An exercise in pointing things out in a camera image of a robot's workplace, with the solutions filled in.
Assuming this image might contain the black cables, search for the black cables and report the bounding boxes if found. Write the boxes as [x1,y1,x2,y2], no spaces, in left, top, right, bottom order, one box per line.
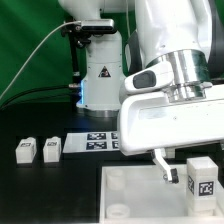
[0,84,83,111]

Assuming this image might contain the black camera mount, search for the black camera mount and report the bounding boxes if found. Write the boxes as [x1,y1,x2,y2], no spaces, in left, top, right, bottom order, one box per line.
[61,19,117,87]

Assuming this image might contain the white marker sheet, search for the white marker sheet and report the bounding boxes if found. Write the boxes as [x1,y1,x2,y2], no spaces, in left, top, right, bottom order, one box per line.
[63,131,119,153]

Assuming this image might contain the grey cable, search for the grey cable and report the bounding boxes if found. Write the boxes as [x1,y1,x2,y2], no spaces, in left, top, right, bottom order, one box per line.
[0,20,83,101]

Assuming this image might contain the white square table top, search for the white square table top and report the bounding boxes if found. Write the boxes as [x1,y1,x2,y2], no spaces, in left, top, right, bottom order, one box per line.
[99,165,224,224]

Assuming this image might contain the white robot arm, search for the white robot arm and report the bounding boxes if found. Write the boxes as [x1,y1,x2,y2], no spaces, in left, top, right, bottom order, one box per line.
[58,0,224,183]

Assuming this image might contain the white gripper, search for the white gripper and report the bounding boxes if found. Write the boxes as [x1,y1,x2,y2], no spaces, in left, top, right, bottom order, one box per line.
[118,89,224,184]

